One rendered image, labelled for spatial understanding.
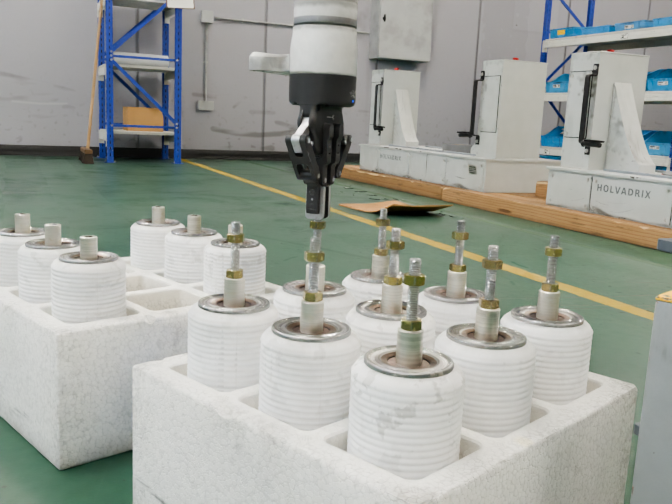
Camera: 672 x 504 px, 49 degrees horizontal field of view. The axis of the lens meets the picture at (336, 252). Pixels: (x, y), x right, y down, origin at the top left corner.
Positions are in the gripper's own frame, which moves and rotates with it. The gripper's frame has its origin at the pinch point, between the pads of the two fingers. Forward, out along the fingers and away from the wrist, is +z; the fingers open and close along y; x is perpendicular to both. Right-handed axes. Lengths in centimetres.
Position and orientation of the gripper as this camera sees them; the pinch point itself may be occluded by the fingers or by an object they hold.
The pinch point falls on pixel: (318, 201)
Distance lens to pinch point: 84.9
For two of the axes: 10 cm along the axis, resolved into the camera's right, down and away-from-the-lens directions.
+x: -9.1, -1.1, 4.0
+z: -0.4, 9.8, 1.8
